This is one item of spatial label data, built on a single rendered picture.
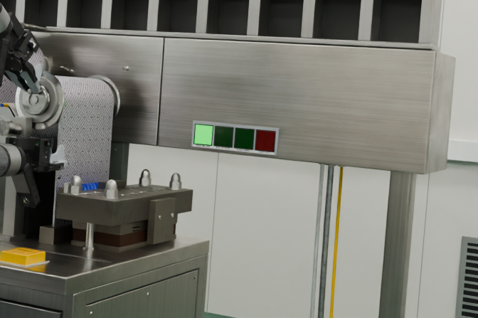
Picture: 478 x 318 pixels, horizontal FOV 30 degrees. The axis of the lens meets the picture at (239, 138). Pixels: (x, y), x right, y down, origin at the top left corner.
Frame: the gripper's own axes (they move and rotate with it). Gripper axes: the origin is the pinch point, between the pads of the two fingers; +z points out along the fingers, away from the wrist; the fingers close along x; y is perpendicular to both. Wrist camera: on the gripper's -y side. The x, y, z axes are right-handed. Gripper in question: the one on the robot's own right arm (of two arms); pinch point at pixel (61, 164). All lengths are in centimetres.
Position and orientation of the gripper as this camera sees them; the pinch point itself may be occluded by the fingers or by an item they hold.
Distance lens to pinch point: 226.6
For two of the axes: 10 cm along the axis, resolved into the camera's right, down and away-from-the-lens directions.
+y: 0.7, -10.0, -0.6
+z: 4.2, -0.2, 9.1
